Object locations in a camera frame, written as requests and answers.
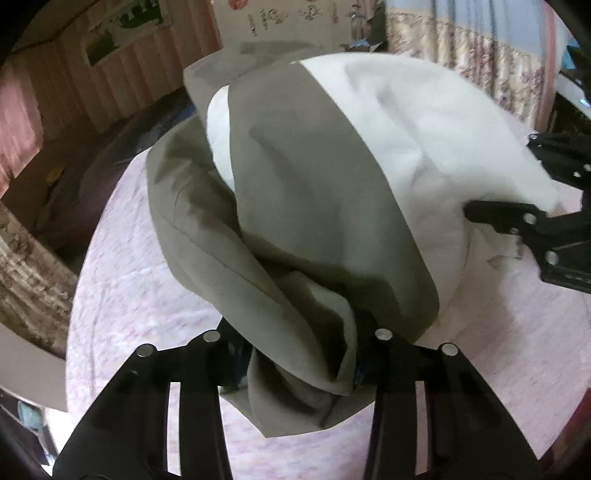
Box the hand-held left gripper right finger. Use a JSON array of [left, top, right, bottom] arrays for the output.
[[353, 309, 543, 480]]

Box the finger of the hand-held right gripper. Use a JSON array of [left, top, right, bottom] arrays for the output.
[[463, 200, 591, 295], [526, 132, 591, 185]]

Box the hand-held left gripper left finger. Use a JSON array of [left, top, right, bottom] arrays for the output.
[[53, 318, 252, 480]]

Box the olive and white jacket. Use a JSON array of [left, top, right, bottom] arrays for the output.
[[145, 41, 561, 439]]

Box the pink floral tablecloth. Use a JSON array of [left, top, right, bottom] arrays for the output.
[[65, 108, 591, 480]]

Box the blue and floral curtain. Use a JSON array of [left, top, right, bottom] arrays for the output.
[[0, 203, 79, 361], [385, 0, 568, 134]]

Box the white board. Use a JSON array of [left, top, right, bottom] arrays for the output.
[[0, 325, 70, 411]]

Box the teal cup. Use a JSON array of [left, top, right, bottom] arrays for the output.
[[18, 401, 47, 430]]

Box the bed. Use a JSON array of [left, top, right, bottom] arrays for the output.
[[0, 90, 199, 259]]

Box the striped blanket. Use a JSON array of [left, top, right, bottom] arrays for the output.
[[134, 92, 199, 148]]

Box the white wardrobe with decals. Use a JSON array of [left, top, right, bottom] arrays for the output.
[[215, 0, 365, 51]]

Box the pink curtain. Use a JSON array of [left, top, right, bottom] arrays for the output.
[[0, 69, 44, 199]]

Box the landscape wall picture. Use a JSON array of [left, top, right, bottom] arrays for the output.
[[83, 0, 174, 68]]

